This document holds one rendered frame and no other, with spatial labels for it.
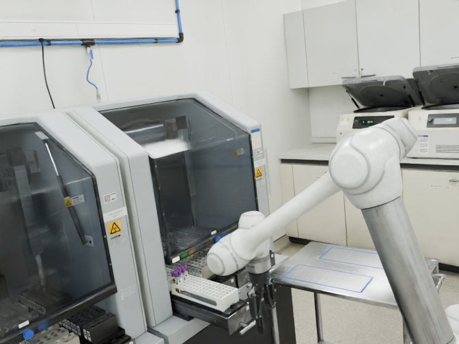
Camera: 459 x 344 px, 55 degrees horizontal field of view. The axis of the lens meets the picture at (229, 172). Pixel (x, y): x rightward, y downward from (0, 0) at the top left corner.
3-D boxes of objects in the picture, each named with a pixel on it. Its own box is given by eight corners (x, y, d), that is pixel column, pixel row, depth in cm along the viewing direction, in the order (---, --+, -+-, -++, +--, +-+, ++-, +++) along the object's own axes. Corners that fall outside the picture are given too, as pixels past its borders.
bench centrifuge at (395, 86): (335, 156, 387) (330, 81, 374) (368, 143, 431) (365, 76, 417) (399, 159, 349) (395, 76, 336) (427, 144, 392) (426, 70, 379)
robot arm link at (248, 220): (251, 246, 164) (231, 261, 154) (246, 206, 161) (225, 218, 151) (277, 250, 158) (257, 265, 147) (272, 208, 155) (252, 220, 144)
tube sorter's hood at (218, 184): (100, 246, 213) (75, 113, 200) (190, 209, 257) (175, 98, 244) (171, 266, 179) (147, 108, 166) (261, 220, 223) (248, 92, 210)
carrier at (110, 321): (116, 327, 165) (113, 313, 164) (119, 329, 163) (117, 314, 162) (88, 344, 156) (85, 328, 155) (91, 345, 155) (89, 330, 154)
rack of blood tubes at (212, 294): (171, 296, 188) (169, 282, 187) (188, 286, 195) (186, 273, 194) (223, 314, 168) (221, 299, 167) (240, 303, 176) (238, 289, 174)
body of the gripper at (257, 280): (257, 263, 163) (260, 286, 165) (242, 271, 157) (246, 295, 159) (274, 266, 158) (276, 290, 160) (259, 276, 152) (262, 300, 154)
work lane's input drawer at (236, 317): (121, 293, 211) (118, 276, 210) (144, 282, 221) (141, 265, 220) (238, 339, 163) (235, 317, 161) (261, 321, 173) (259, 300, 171)
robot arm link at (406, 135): (352, 141, 133) (335, 150, 122) (402, 103, 122) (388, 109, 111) (379, 177, 130) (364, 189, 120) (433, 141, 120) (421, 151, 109)
